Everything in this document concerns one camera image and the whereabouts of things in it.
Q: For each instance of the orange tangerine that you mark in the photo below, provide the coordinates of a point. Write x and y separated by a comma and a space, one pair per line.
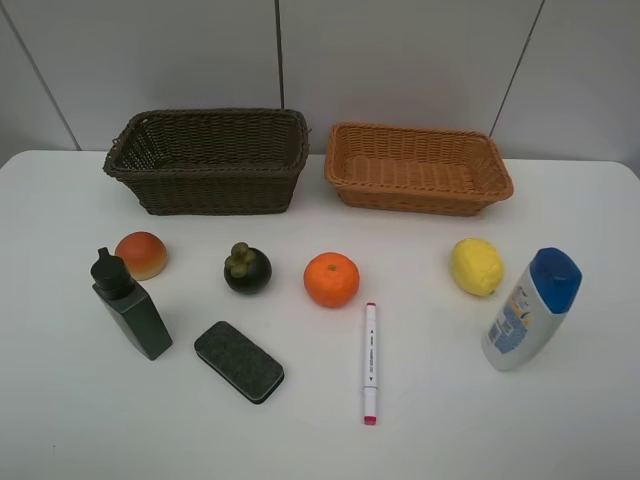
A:
331, 279

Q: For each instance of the dark mangosteen fruit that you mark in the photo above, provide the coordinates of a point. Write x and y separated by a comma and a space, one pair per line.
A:
247, 270

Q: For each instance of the white marker pink caps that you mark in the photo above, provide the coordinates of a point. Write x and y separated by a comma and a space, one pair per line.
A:
370, 387

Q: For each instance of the black felt board eraser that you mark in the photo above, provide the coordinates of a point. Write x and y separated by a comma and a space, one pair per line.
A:
243, 364

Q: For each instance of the yellow lemon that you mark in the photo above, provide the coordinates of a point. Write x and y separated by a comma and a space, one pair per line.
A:
476, 266

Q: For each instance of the orange-red bread bun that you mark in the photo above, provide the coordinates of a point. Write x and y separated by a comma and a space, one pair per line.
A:
144, 254

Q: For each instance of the dark green square bottle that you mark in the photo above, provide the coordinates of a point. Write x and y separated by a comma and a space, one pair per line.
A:
130, 305

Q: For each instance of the white bottle blue cap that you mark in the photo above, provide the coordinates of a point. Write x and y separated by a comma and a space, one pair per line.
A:
534, 310

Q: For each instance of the orange wicker basket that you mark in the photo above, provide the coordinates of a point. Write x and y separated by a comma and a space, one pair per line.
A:
435, 171

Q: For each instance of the dark brown wicker basket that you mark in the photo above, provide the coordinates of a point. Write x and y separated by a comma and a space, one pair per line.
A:
211, 162

